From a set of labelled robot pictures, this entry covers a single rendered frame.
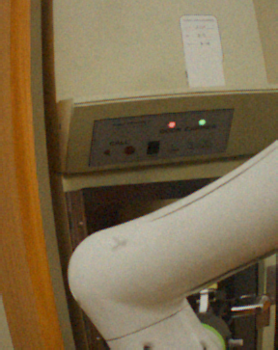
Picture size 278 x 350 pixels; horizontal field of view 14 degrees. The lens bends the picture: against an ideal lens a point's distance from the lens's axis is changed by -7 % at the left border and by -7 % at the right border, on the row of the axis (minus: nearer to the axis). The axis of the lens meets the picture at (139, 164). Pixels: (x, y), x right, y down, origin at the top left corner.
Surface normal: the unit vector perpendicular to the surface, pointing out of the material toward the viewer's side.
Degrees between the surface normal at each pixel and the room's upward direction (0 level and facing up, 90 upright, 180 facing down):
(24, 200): 90
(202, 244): 102
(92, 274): 80
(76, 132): 135
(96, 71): 90
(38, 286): 90
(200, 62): 90
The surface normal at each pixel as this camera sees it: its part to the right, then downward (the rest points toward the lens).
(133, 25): 0.25, 0.03
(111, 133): 0.24, 0.72
